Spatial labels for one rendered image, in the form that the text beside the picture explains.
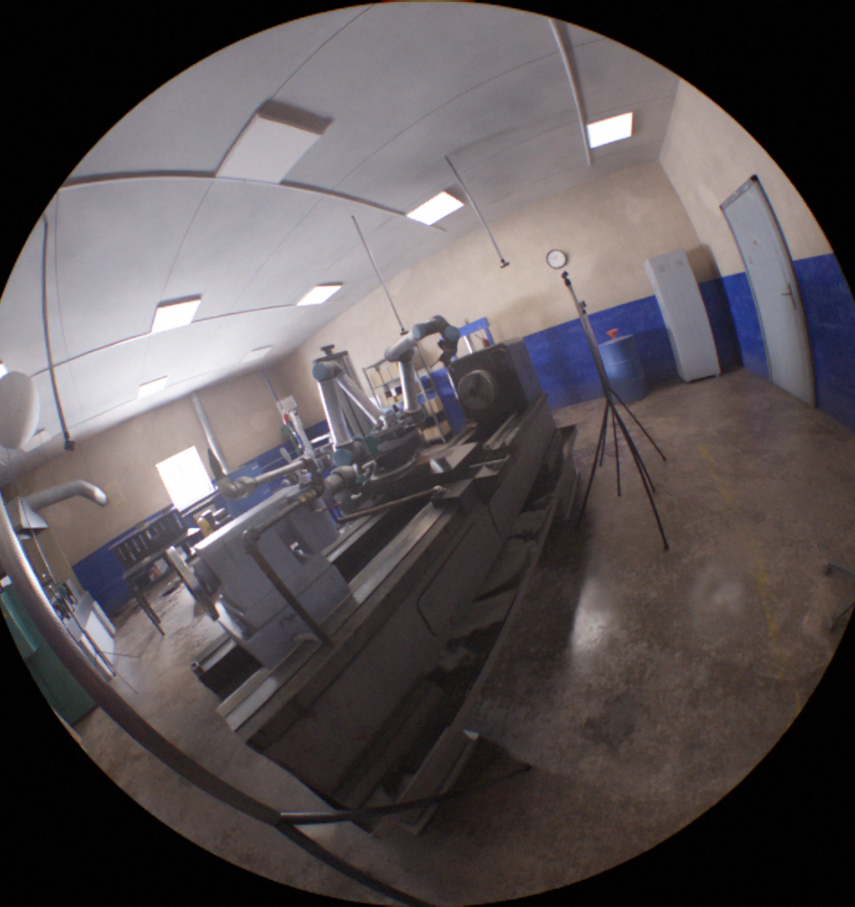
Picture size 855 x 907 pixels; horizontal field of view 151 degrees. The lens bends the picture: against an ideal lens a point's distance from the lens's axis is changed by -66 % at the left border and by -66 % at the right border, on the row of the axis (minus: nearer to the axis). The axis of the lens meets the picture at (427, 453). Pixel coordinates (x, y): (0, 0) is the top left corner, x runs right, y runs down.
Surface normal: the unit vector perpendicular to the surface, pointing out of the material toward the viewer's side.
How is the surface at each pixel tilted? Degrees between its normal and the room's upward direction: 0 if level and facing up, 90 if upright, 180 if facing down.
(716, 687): 0
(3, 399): 103
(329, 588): 90
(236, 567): 76
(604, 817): 0
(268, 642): 90
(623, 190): 90
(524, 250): 90
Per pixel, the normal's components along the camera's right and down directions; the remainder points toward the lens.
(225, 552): 0.72, -0.32
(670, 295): -0.49, 0.40
